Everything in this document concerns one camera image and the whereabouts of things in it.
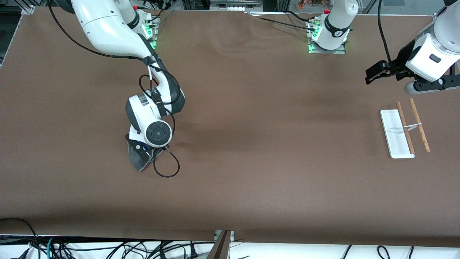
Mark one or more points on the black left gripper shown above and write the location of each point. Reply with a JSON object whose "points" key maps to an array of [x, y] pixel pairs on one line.
{"points": [[403, 59]]}

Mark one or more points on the grey towel with pink side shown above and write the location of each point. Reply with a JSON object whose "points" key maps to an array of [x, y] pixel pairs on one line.
{"points": [[138, 163]]}

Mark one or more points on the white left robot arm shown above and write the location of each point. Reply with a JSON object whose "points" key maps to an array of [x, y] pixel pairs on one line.
{"points": [[337, 21]]}

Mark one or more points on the white power strip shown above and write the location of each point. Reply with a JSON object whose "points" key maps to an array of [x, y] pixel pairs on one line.
{"points": [[237, 8]]}

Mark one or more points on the brown table cover sheet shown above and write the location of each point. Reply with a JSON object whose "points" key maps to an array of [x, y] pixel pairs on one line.
{"points": [[251, 187]]}

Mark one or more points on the dark table leg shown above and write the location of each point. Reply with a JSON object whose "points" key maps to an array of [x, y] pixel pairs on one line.
{"points": [[220, 248]]}

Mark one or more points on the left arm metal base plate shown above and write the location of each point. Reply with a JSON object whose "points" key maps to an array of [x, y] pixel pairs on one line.
{"points": [[341, 51]]}

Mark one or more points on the aluminium frame profile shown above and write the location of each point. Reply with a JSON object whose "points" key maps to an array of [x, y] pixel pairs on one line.
{"points": [[438, 16], [28, 9]]}

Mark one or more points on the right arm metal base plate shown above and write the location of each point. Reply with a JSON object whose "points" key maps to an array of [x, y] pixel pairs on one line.
{"points": [[153, 36]]}

